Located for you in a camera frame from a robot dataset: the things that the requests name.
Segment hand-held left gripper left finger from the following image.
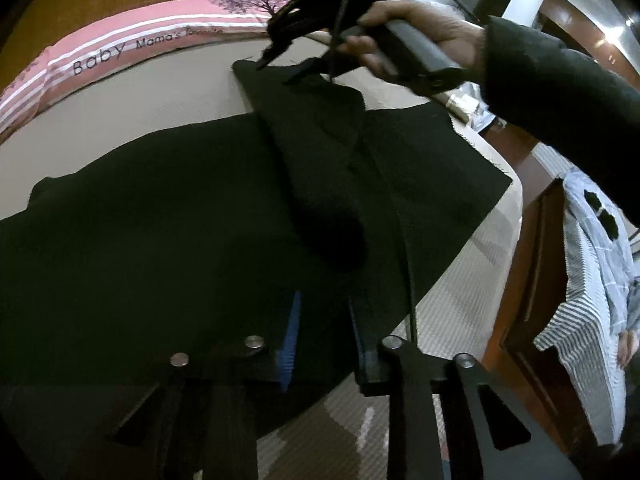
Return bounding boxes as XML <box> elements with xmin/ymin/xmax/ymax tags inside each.
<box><xmin>62</xmin><ymin>290</ymin><xmax>304</xmax><ymax>480</ymax></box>

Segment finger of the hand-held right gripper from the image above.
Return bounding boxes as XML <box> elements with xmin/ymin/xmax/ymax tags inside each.
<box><xmin>285</xmin><ymin>56</ymin><xmax>333</xmax><ymax>86</ymax></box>
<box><xmin>256</xmin><ymin>42</ymin><xmax>288</xmax><ymax>72</ymax></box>

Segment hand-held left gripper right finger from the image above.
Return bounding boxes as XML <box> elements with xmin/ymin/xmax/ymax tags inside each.
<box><xmin>347</xmin><ymin>296</ymin><xmax>583</xmax><ymax>480</ymax></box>

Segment black pants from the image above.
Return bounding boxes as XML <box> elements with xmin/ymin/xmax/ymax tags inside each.
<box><xmin>0</xmin><ymin>57</ymin><xmax>514</xmax><ymax>443</ymax></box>

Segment person's right forearm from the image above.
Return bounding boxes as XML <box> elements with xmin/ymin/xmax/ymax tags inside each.
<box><xmin>479</xmin><ymin>16</ymin><xmax>640</xmax><ymax>183</ymax></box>

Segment person's right hand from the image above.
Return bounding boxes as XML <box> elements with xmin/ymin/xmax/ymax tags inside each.
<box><xmin>335</xmin><ymin>0</ymin><xmax>489</xmax><ymax>83</ymax></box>

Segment crinkled plastic bag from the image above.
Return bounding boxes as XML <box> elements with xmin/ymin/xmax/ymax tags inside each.
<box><xmin>440</xmin><ymin>84</ymin><xmax>497</xmax><ymax>133</ymax></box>

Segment beige bed mattress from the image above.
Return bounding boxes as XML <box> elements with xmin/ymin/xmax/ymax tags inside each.
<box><xmin>0</xmin><ymin>30</ymin><xmax>525</xmax><ymax>480</ymax></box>

